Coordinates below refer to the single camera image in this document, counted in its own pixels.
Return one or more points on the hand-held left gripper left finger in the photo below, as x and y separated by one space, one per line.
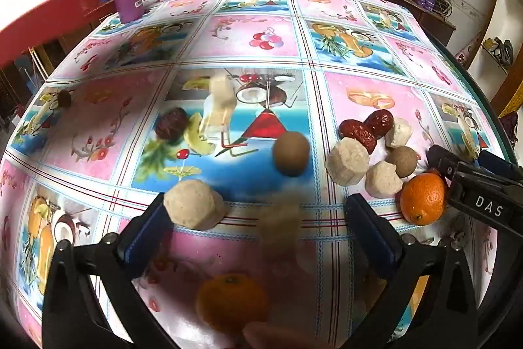
143 238

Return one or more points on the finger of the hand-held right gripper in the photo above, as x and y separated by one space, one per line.
500 167
443 161

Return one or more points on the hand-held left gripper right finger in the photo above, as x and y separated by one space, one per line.
369 232

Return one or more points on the orange tangerine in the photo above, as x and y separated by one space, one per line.
231 302
423 198

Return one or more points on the beige rough lump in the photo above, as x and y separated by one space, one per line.
345 166
382 179
398 132
194 206

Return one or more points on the red dried date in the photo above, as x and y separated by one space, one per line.
380 123
359 133

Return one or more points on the dark brown dried date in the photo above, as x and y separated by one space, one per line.
171 124

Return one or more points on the printed fruit tablecloth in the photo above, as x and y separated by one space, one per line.
122 120

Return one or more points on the small dark brown longan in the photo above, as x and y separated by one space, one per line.
64 98

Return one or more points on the red wooden furniture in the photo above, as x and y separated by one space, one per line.
41 26

